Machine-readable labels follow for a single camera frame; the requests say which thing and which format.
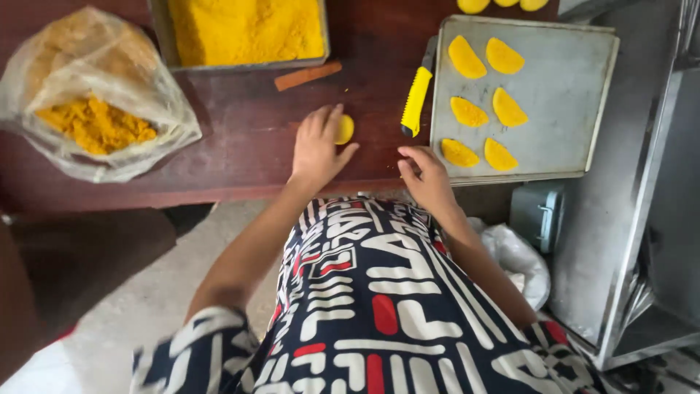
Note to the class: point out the brown wooden stick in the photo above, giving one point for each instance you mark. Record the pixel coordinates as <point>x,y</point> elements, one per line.
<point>307,75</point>

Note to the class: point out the grey metal baking sheet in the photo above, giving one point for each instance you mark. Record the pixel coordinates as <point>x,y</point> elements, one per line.
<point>552,104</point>

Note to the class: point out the steel rack cabinet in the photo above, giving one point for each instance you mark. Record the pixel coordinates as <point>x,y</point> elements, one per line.
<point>612,219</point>

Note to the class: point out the orange-yellow filling heap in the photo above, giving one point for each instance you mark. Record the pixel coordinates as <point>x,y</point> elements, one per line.
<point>98,126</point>

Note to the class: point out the person's left hand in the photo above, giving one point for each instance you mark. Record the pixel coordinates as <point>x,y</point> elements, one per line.
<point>314,156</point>

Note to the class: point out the round yellow dough disc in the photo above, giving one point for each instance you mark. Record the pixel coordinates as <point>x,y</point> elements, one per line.
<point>345,129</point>

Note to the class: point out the clear plastic bag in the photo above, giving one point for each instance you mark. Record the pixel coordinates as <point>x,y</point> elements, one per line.
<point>98,65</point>

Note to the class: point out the group of folded yellow pastries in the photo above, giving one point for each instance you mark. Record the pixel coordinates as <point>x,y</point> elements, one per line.
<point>508,108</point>

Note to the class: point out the person's right hand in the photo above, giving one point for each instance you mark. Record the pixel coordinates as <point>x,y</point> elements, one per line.
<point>432,183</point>

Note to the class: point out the navy patterned shirt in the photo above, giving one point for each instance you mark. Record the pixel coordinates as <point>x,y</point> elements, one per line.
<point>383,306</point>

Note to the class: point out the yellow dough ball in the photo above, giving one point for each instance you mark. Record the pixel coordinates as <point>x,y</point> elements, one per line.
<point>506,3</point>
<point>473,5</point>
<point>533,4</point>

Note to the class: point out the deep metal tray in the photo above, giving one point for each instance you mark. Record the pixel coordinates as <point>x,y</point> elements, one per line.
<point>158,38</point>

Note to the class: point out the grey metal box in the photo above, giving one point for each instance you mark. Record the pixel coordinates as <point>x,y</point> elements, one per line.
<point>536,216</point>

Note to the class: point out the yellow breadcrumbs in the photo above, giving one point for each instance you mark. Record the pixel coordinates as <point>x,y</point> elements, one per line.
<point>246,30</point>

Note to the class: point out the dark brown wooden stool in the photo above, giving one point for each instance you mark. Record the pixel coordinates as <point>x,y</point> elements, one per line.
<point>71,262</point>

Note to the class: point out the white plastic bag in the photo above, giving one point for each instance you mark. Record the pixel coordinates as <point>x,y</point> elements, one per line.
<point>519,262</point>

